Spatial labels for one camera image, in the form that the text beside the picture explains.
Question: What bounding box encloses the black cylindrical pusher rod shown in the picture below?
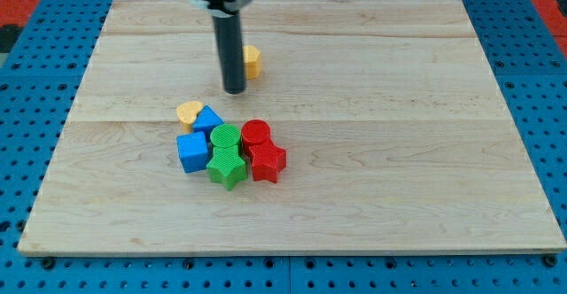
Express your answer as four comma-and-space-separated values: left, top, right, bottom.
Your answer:
213, 12, 246, 95

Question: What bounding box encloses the yellow hexagon block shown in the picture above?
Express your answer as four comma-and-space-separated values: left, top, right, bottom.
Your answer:
243, 45, 262, 80

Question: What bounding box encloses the yellow heart block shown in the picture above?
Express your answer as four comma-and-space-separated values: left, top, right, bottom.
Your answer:
175, 101, 204, 134

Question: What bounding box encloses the blue triangle block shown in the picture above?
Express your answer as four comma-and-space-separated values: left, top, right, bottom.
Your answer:
193, 105, 224, 142

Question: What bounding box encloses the red cylinder block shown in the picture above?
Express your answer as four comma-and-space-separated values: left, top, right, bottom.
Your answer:
241, 119, 271, 156

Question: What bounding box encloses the green cylinder block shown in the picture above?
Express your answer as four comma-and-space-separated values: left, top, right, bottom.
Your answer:
210, 123, 242, 155

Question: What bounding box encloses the blue cube block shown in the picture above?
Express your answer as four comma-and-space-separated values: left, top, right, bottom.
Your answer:
176, 132, 209, 174

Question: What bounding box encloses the red star block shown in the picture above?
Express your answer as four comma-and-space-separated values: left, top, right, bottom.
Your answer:
249, 139, 287, 183

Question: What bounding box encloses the green star block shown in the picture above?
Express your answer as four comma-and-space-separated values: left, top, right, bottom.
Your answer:
206, 145, 248, 191

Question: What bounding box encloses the wooden board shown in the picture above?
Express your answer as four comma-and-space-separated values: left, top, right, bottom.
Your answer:
18, 0, 566, 257

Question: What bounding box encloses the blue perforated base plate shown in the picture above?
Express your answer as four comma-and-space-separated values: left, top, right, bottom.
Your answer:
1, 0, 566, 293

